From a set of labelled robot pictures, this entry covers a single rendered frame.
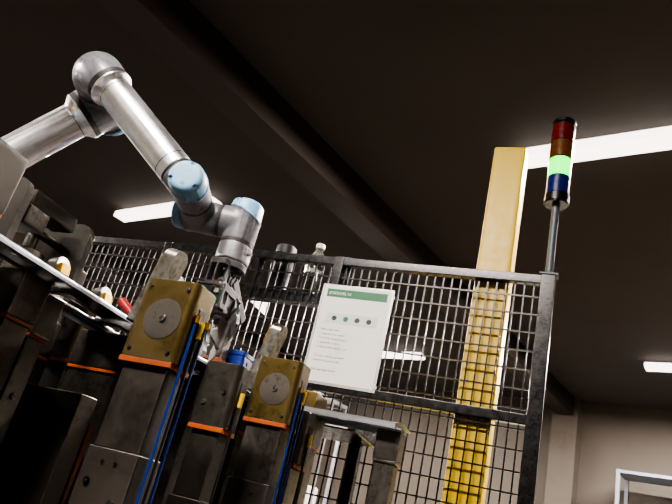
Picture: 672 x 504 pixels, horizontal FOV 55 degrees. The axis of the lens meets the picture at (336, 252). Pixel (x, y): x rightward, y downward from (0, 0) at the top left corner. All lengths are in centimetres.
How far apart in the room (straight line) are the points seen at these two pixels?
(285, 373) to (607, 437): 741
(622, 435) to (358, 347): 675
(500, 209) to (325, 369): 71
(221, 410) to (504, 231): 116
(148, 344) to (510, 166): 144
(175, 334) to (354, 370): 101
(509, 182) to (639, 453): 653
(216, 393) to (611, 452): 753
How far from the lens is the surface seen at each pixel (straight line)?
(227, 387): 108
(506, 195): 203
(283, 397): 119
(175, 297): 92
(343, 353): 186
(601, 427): 850
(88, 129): 164
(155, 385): 89
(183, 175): 131
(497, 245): 195
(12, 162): 67
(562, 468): 830
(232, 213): 142
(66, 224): 125
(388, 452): 133
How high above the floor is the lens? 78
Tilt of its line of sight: 23 degrees up
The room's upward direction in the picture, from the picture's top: 14 degrees clockwise
